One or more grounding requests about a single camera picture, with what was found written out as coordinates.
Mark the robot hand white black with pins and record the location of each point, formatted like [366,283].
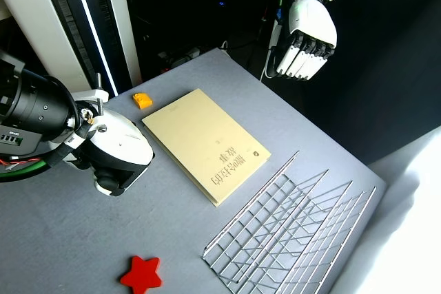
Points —
[311,20]
[117,142]

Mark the beige book with black print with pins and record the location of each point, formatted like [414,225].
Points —
[206,142]

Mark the orange toy brick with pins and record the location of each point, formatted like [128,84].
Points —
[143,100]

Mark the grey table cloth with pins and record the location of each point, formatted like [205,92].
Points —
[86,239]

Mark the power strip with plugs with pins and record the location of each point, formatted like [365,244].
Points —
[179,57]

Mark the red star-shaped block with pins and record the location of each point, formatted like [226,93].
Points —
[141,275]

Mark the white column with black strip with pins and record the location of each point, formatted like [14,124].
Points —
[41,25]

